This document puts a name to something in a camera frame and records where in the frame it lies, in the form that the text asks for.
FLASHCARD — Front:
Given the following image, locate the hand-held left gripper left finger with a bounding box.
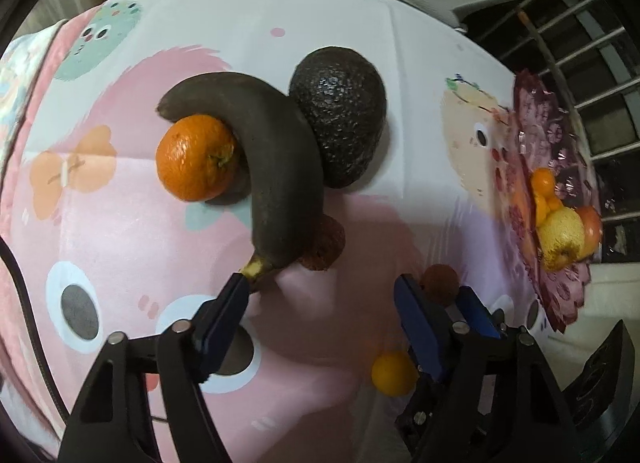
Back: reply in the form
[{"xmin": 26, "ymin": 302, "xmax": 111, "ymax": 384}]
[{"xmin": 59, "ymin": 273, "xmax": 251, "ymax": 463}]

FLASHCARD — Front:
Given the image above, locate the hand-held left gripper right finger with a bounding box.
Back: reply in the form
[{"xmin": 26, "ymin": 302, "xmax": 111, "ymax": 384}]
[{"xmin": 393, "ymin": 274, "xmax": 576, "ymax": 463}]

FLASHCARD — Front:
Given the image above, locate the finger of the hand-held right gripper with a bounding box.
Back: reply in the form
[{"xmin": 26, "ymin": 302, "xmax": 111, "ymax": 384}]
[
  {"xmin": 395, "ymin": 375, "xmax": 453, "ymax": 446},
  {"xmin": 447, "ymin": 285, "xmax": 506, "ymax": 341}
]

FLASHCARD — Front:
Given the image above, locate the brown-red lychee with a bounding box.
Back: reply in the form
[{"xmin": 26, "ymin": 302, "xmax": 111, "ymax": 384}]
[
  {"xmin": 419, "ymin": 264, "xmax": 460, "ymax": 309},
  {"xmin": 300, "ymin": 215, "xmax": 347, "ymax": 272}
]

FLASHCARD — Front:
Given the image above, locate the yellow apple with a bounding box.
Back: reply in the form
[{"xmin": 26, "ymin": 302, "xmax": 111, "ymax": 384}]
[{"xmin": 537, "ymin": 207, "xmax": 586, "ymax": 272}]

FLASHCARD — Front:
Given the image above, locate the small yellow-orange kumquat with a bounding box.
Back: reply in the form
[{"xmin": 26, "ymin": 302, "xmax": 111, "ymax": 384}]
[
  {"xmin": 371, "ymin": 351, "xmax": 420, "ymax": 397},
  {"xmin": 534, "ymin": 193, "xmax": 561, "ymax": 224}
]

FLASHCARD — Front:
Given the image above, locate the red apple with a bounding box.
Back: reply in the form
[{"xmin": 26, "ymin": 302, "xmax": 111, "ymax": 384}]
[{"xmin": 575, "ymin": 205, "xmax": 604, "ymax": 261}]

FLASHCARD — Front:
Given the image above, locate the orange tangerine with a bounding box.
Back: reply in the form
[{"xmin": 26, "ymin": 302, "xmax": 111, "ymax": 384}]
[
  {"xmin": 155, "ymin": 114, "xmax": 239, "ymax": 202},
  {"xmin": 530, "ymin": 168, "xmax": 557, "ymax": 195}
]

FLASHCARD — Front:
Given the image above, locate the blackened banana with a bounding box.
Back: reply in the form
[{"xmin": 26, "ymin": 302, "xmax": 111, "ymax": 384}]
[{"xmin": 156, "ymin": 72, "xmax": 326, "ymax": 291}]

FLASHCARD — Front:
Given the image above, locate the purple glass fruit plate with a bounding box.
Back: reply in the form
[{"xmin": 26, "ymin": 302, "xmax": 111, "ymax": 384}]
[{"xmin": 502, "ymin": 68, "xmax": 607, "ymax": 335}]

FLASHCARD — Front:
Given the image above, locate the cartoon printed tablecloth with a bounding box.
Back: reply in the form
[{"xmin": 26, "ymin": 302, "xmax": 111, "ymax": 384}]
[{"xmin": 10, "ymin": 0, "xmax": 596, "ymax": 463}]

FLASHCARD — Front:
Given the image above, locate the dark avocado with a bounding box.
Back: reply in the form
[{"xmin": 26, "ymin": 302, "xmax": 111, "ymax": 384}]
[{"xmin": 289, "ymin": 47, "xmax": 388, "ymax": 190}]

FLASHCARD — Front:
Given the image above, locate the metal window grille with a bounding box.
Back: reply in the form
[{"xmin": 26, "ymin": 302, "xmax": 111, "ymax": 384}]
[{"xmin": 465, "ymin": 0, "xmax": 640, "ymax": 264}]

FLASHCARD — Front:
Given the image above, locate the pink quilt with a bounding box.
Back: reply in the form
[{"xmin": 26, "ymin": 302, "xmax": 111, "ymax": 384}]
[{"xmin": 0, "ymin": 18, "xmax": 96, "ymax": 254}]

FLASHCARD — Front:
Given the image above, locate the floral quilt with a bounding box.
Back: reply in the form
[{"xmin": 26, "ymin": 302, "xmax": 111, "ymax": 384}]
[{"xmin": 0, "ymin": 35, "xmax": 53, "ymax": 108}]

